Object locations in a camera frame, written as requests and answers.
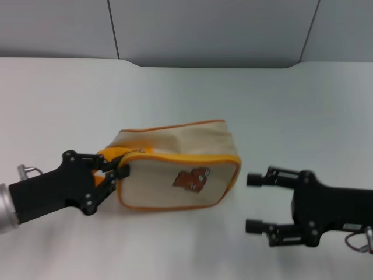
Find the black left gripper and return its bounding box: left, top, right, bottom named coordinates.
left=8, top=150, right=131, bottom=226

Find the right gripper cable with plug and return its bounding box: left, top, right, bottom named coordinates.
left=344, top=226, right=373, bottom=254

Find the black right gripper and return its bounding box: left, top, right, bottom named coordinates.
left=245, top=166, right=373, bottom=249

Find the gripper cable with plug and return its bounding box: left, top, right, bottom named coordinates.
left=344, top=226, right=373, bottom=254
left=16, top=164, right=45, bottom=177

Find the beige food bag yellow trim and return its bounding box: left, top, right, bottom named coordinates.
left=96, top=118, right=243, bottom=214

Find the left gripper cable with plug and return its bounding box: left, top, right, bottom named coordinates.
left=16, top=164, right=45, bottom=177

